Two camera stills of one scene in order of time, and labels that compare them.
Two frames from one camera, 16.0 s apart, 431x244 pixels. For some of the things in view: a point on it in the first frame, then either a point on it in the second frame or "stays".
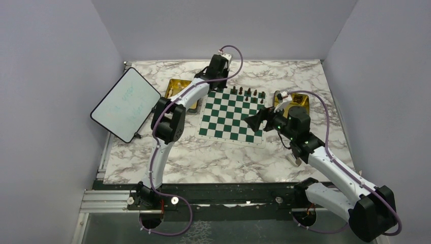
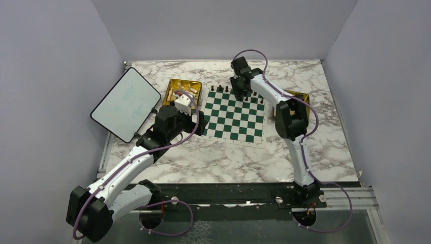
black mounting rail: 216,201 stays
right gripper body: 275,120 → 238,91
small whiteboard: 125,107 stays
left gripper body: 223,74 → 198,129
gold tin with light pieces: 174,85 stays
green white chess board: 222,117 stays
